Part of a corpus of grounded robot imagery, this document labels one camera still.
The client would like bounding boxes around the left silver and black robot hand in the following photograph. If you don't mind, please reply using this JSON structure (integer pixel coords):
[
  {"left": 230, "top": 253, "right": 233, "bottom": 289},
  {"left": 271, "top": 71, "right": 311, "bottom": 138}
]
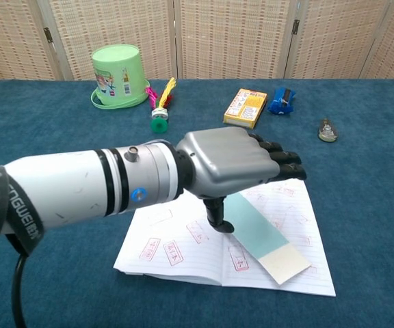
[{"left": 175, "top": 126, "right": 308, "bottom": 234}]

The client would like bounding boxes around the white and light-blue bookmark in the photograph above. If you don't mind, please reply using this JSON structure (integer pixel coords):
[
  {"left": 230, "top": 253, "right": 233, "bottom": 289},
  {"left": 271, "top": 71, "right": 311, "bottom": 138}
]
[{"left": 223, "top": 191, "right": 313, "bottom": 286}]

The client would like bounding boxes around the white lined notebook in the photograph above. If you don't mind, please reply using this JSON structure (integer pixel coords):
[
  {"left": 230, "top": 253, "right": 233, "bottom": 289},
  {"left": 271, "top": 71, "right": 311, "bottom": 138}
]
[{"left": 113, "top": 177, "right": 337, "bottom": 297}]

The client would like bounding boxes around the yellow card box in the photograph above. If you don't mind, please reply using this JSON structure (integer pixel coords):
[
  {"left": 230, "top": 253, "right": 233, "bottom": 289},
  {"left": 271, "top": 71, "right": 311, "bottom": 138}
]
[{"left": 222, "top": 88, "right": 268, "bottom": 130}]

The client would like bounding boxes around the blue pencil sharpener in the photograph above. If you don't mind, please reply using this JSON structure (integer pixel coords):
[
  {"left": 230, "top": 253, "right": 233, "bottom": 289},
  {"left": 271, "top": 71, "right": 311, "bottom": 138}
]
[{"left": 267, "top": 87, "right": 297, "bottom": 116}]

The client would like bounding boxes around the feather shuttlecock with green base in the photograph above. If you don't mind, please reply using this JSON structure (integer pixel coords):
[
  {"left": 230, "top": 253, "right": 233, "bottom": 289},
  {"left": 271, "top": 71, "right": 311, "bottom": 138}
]
[{"left": 144, "top": 77, "right": 177, "bottom": 134}]

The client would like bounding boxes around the small glass bottle ornament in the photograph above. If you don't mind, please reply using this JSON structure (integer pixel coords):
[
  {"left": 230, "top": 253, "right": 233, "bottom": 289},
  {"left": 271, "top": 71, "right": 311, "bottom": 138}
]
[{"left": 317, "top": 118, "right": 339, "bottom": 143}]

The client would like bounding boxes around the woven folding screen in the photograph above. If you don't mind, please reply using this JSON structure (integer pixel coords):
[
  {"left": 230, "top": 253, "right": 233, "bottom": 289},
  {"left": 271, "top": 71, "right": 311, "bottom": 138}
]
[{"left": 0, "top": 0, "right": 394, "bottom": 86}]

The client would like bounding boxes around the upturned green plastic bucket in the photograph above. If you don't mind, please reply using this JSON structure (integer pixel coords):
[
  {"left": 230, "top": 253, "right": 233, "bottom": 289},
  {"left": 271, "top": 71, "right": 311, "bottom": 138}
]
[{"left": 90, "top": 44, "right": 151, "bottom": 110}]

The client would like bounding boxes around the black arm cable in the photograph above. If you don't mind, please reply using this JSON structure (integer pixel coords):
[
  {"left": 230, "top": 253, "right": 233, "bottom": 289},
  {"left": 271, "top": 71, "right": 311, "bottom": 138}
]
[{"left": 4, "top": 232, "right": 30, "bottom": 328}]

